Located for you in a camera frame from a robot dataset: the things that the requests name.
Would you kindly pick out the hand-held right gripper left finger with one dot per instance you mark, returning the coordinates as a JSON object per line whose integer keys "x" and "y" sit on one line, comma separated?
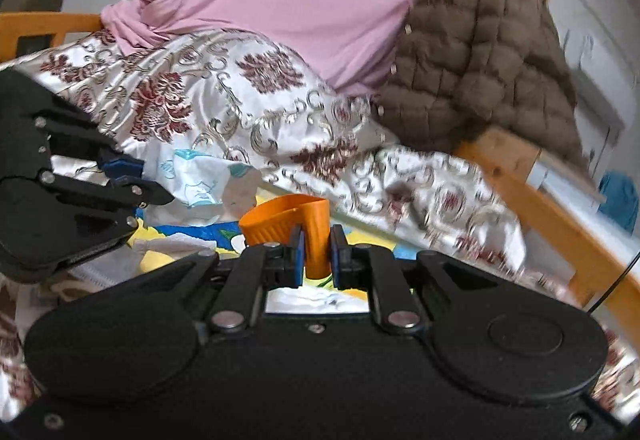
{"x": 298, "y": 260}

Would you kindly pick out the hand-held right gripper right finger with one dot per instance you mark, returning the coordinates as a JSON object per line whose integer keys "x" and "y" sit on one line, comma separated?
{"x": 336, "y": 260}

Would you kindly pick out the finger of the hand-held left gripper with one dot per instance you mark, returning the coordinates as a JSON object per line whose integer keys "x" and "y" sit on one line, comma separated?
{"x": 120, "y": 168}
{"x": 135, "y": 192}

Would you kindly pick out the orange cup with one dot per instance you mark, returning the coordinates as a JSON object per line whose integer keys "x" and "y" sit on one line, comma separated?
{"x": 280, "y": 220}

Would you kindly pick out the white teal printed packet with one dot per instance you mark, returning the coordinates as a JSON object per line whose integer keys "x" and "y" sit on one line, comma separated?
{"x": 195, "y": 180}

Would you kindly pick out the floral satin blanket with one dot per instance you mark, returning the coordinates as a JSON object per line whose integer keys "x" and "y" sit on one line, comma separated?
{"x": 200, "y": 90}

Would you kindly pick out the brown puffer jacket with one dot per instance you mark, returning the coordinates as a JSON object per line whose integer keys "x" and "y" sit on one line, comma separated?
{"x": 475, "y": 70}

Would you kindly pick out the white mattress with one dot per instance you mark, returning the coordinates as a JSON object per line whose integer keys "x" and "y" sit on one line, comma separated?
{"x": 575, "y": 205}

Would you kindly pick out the blue hanging garment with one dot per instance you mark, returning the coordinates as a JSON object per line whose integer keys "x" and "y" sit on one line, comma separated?
{"x": 620, "y": 200}

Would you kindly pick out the wooden bed frame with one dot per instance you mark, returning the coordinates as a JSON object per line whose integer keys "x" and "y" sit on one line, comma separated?
{"x": 550, "y": 220}

